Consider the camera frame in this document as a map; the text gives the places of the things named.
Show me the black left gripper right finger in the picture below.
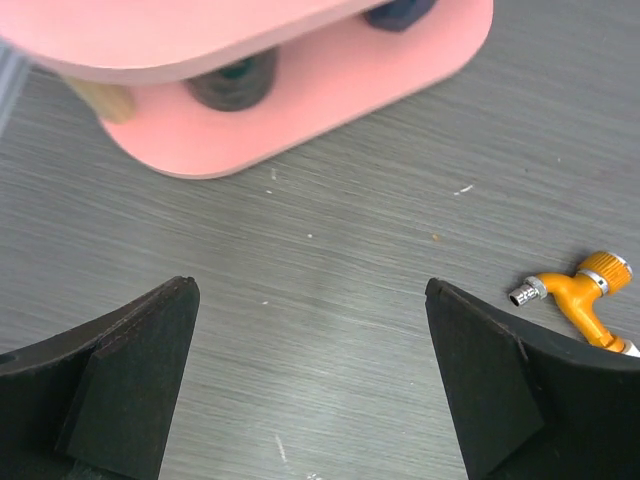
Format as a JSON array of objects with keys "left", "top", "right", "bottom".
[{"left": 425, "top": 278, "right": 639, "bottom": 480}]

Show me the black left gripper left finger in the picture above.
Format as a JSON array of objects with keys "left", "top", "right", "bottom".
[{"left": 1, "top": 277, "right": 200, "bottom": 479}]

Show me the orange faucet with chrome knob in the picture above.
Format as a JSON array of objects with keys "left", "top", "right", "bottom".
[{"left": 508, "top": 251, "right": 633, "bottom": 354}]

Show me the white PVC elbow fitting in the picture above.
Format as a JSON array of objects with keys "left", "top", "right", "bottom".
[{"left": 622, "top": 340, "right": 640, "bottom": 358}]

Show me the pink three-tier shelf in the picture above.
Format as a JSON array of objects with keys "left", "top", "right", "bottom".
[{"left": 1, "top": 1, "right": 494, "bottom": 179}]

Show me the black mug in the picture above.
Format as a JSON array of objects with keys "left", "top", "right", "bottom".
[{"left": 183, "top": 47, "right": 279, "bottom": 112}]

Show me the dark blue mug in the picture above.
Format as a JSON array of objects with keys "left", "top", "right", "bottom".
[{"left": 363, "top": 0, "right": 436, "bottom": 33}]

